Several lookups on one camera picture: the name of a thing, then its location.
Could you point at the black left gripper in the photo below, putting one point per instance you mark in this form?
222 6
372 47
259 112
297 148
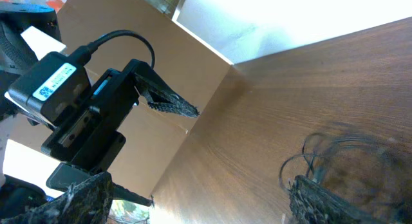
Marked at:
84 138

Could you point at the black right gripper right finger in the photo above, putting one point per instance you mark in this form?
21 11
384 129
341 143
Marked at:
311 203

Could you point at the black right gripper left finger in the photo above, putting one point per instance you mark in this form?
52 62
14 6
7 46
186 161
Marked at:
75 206

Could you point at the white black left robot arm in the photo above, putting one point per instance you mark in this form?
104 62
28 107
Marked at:
17 195

